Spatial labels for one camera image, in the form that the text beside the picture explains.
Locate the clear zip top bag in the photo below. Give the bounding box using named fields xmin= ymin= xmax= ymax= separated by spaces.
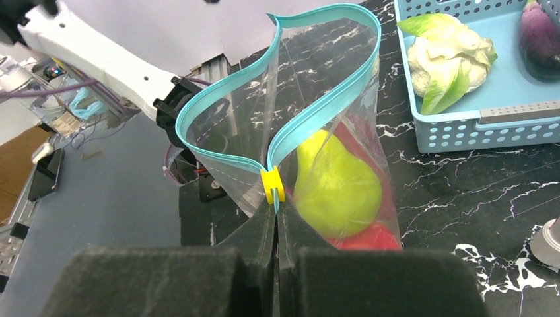
xmin=174 ymin=3 xmax=382 ymax=240

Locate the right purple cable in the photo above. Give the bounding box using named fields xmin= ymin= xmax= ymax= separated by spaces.
xmin=0 ymin=79 xmax=141 ymax=117

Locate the black phone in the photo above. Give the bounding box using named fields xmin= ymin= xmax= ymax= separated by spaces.
xmin=28 ymin=149 xmax=65 ymax=202

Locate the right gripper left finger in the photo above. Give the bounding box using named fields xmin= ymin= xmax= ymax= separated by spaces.
xmin=41 ymin=205 xmax=276 ymax=316

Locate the green white toy cabbage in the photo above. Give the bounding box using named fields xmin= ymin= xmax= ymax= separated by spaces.
xmin=397 ymin=13 xmax=498 ymax=116

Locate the green toy pear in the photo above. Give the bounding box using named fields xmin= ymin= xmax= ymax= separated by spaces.
xmin=293 ymin=129 xmax=383 ymax=238

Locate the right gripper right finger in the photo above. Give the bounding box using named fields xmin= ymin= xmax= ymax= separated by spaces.
xmin=277 ymin=207 xmax=488 ymax=316

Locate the red toy apple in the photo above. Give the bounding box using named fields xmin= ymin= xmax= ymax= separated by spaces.
xmin=327 ymin=123 xmax=402 ymax=250

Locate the long purple toy eggplant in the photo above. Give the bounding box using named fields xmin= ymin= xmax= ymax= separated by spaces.
xmin=519 ymin=1 xmax=559 ymax=81

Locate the light blue plastic basket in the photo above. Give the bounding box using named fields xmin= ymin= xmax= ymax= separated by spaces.
xmin=394 ymin=1 xmax=559 ymax=153

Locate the white PVC pipe frame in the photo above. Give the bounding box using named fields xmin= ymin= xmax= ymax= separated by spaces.
xmin=530 ymin=217 xmax=559 ymax=269

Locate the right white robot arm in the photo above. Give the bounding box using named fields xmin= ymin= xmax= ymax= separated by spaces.
xmin=15 ymin=1 xmax=487 ymax=316

